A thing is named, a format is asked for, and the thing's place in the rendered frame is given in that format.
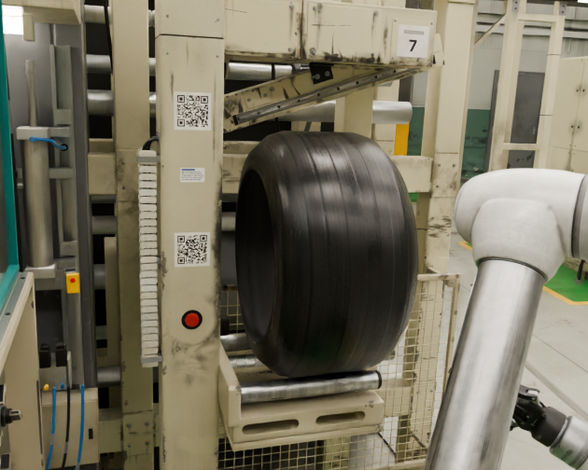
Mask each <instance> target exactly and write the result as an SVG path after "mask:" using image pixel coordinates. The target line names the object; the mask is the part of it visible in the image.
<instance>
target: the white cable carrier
mask: <svg viewBox="0 0 588 470"><path fill-rule="evenodd" d="M138 154H139V157H159V156H160V155H156V151H155V150H154V149H153V148H150V150H142V148H139V149H138ZM155 164H156V162H139V164H138V170H139V172H138V177H139V179H138V184H139V188H138V191H139V195H138V199H139V202H138V205H139V215H140V216H139V223H140V224H139V229H140V231H139V236H140V239H139V242H140V245H139V250H140V253H139V256H140V260H139V263H140V300H141V301H140V306H141V309H140V312H141V316H140V317H141V323H140V325H141V355H142V358H147V357H158V356H161V350H158V333H157V332H158V327H157V325H158V320H157V319H158V314H157V311H158V307H157V304H158V300H157V297H158V293H157V264H160V263H161V256H156V254H157V249H156V247H157V242H156V240H157V235H156V233H157V228H156V225H157V220H156V217H157V213H156V210H157V206H156V202H157V199H156V197H155V196H156V189H155V187H156V182H155V180H156V174H155V172H156V167H155ZM142 366H143V367H152V366H158V362H155V363H144V364H142Z"/></svg>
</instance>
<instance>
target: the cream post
mask: <svg viewBox="0 0 588 470"><path fill-rule="evenodd" d="M155 38H156V39H155V62H156V136H157V131H159V132H160V133H161V145H158V144H157V141H156V154H157V153H158V154H159V155H160V157H161V162H157V247H158V256H161V263H160V264H158V340H159V344H160V346H161V356H162V362H161V363H159V432H160V470H218V432H219V403H218V366H219V363H220V301H221V280H220V272H221V237H222V172H223V106H224V41H225V40H224V38H225V0H155ZM174 91H182V92H205V93H211V131H200V130H175V121H174ZM180 168H204V182H180ZM183 232H210V266H196V267H175V233H183ZM190 313H195V314H197V315H198V317H199V323H198V324H197V325H195V326H193V327H191V326H188V325H187V324H186V322H185V319H186V316H187V315H188V314H190Z"/></svg>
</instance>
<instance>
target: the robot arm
mask: <svg viewBox="0 0 588 470"><path fill-rule="evenodd" d="M454 220H455V225H456V229H457V231H458V233H459V234H460V236H461V237H462V238H463V239H464V240H465V241H466V242H468V243H470V244H472V256H473V259H474V262H475V265H476V267H477V272H476V276H475V279H474V283H473V286H472V289H471V293H470V296H469V302H468V306H467V309H466V312H465V316H464V320H463V323H462V326H461V329H460V333H459V337H458V340H457V344H456V346H455V353H454V359H453V363H452V366H451V368H450V369H449V371H448V373H449V376H448V380H447V383H446V386H445V390H444V393H443V397H442V400H441V406H440V409H439V413H438V417H437V420H436V423H435V427H434V430H433V434H432V437H431V440H430V444H429V447H428V451H427V457H426V460H425V463H424V467H423V470H500V466H501V462H502V458H503V454H504V450H505V447H506V442H507V438H508V434H509V431H512V430H513V428H516V427H520V428H521V429H523V430H526V431H528V432H529V433H530V434H531V436H532V438H534V439H535V440H537V441H538V442H539V443H540V444H542V445H544V446H545V447H547V448H549V452H550V453H551V454H552V455H553V456H555V457H556V458H558V459H559V460H561V461H562V462H564V463H566V464H568V466H570V467H572V468H574V469H575V470H588V424H587V423H585V422H583V421H582V420H580V419H578V418H577V417H575V416H573V415H569V416H568V417H567V415H565V414H564V413H562V412H560V411H559V410H557V409H556V408H553V407H551V406H548V407H546V406H545V405H544V404H543V403H542V402H541V401H539V393H540V391H539V389H535V388H529V387H526V386H524V385H522V384H521V379H522V376H523V372H524V368H525V360H526V357H527V353H528V349H529V345H530V340H531V337H532V333H533V329H534V325H535V322H536V317H537V313H538V309H539V303H540V298H541V294H542V290H543V286H544V285H545V284H546V283H547V282H549V281H550V280H551V278H552V277H553V276H554V275H555V273H556V272H557V270H558V269H559V268H560V266H561V265H562V263H563V262H564V260H565V257H572V258H578V259H583V260H586V261H588V174H581V173H572V172H567V171H559V170H548V169H504V170H497V171H492V172H489V173H483V174H480V175H477V176H474V177H472V178H471V179H470V180H468V182H467V183H465V184H464V185H463V186H462V187H461V189H460V190H459V192H458V195H457V197H456V200H455V209H454Z"/></svg>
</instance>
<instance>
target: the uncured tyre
mask: <svg viewBox="0 0 588 470"><path fill-rule="evenodd" d="M235 266H236V279H237V288H238V296H239V302H240V309H241V314H242V319H243V323H244V327H245V333H246V336H247V339H248V342H249V345H250V347H251V350H252V352H253V354H255V356H256V357H257V358H258V359H259V360H260V361H261V363H262V364H264V365H265V366H266V367H268V368H269V369H270V370H271V371H272V372H273V373H275V374H276V375H279V376H284V377H290V378H300V377H310V376H319V375H328V374H338V373H347V372H357V371H363V370H366V369H368V368H370V367H373V366H377V365H378V364H380V363H382V362H383V361H384V360H385V359H386V357H387V356H388V355H389V354H390V353H391V351H392V350H393V348H394V346H395V344H396V342H397V341H398V339H399V337H400V335H401V334H402V332H403V331H404V330H405V328H406V327H407V325H408V323H409V320H410V317H411V314H412V311H413V304H414V300H415V294H416V287H417V278H418V240H417V231H416V224H415V218H414V213H413V206H412V202H411V198H410V195H409V192H408V189H407V187H406V185H405V182H404V180H403V178H402V176H401V174H400V172H399V169H398V168H397V166H396V165H395V163H394V162H393V161H392V159H391V158H390V157H389V156H388V155H387V154H386V153H385V152H384V150H383V149H382V148H381V147H380V146H379V145H378V144H377V143H376V142H374V141H373V140H372V139H371V138H369V137H366V136H363V135H360V134H357V133H354V132H339V131H280V132H276V133H272V134H269V135H267V136H266V137H265V138H264V139H263V140H262V141H261V142H260V143H259V144H258V145H256V146H255V147H254V148H253V149H252V150H251V151H250V152H249V154H248V155H247V157H246V159H245V164H244V167H243V169H242V173H241V177H240V182H239V187H238V194H237V202H236V215H235Z"/></svg>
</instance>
